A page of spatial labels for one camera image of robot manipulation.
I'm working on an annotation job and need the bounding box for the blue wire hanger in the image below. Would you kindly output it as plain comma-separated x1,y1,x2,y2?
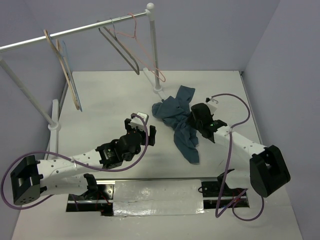
47,34,83,112

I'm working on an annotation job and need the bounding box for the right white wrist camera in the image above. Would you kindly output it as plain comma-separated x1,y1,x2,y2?
205,97,219,115

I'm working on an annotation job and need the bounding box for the grey plastic hanger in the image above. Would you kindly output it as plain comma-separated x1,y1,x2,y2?
98,26,140,76

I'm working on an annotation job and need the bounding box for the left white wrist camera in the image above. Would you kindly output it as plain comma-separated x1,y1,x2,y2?
129,112,149,127

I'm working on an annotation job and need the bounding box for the pink wire hanger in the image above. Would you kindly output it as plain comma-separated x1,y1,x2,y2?
106,13,166,83

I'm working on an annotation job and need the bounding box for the wooden hanger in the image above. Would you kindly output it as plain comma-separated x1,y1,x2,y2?
43,29,81,111

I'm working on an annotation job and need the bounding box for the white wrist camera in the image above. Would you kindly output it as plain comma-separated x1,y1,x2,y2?
129,112,149,127
205,97,219,115

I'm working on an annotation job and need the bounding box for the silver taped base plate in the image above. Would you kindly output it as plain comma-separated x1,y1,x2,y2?
65,177,251,218

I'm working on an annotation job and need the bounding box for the blue t shirt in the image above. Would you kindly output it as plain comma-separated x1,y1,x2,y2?
151,85,200,165

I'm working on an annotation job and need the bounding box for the white clothes rack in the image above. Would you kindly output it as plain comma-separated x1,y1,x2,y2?
0,3,166,153

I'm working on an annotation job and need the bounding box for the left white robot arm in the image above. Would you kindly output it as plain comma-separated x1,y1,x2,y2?
10,117,157,206

